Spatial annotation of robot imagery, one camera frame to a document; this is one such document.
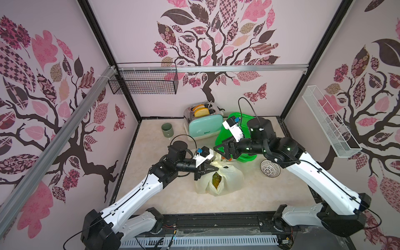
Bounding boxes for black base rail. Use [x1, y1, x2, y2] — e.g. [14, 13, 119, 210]
[142, 211, 308, 236]

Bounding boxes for bread slice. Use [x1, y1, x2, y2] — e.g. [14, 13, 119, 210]
[194, 107, 210, 118]
[191, 104, 205, 112]

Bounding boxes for white wire wall shelf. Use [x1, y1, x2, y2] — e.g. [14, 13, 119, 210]
[302, 85, 362, 158]

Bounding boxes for large pineapple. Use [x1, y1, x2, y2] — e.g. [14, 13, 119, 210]
[212, 173, 222, 189]

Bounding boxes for aluminium frame bar back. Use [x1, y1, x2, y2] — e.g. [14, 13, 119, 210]
[118, 64, 309, 73]

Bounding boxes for black wire wall basket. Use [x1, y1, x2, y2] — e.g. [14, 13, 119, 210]
[108, 62, 179, 95]

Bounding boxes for aluminium frame bar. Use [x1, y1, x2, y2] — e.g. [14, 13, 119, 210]
[1, 66, 117, 236]
[118, 64, 309, 73]

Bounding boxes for aluminium frame bar left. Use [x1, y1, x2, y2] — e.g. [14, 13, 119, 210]
[1, 66, 117, 236]

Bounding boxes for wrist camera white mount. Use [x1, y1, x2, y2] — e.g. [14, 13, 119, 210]
[223, 116, 244, 142]
[193, 146, 215, 168]

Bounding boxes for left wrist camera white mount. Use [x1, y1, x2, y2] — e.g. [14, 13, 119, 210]
[193, 146, 215, 168]

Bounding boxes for white vented cable duct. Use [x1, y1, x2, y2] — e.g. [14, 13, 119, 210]
[120, 235, 279, 250]

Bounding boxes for front bread slice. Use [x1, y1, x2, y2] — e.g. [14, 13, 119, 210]
[194, 107, 210, 118]

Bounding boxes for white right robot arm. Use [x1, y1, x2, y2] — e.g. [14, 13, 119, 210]
[214, 116, 371, 237]

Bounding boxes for mint green toaster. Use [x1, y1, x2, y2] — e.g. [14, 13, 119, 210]
[183, 101, 224, 139]

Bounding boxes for green ceramic cup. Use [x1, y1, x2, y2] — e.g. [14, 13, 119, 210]
[161, 123, 174, 138]

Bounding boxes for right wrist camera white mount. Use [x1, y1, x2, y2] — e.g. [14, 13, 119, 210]
[223, 116, 244, 142]

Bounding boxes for cream plastic bag orange print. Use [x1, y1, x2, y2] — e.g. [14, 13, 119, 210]
[195, 153, 244, 196]

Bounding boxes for back bread slice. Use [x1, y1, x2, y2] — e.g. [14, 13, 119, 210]
[191, 104, 205, 112]

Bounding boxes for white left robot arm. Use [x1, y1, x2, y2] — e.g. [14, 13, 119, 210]
[81, 141, 217, 250]

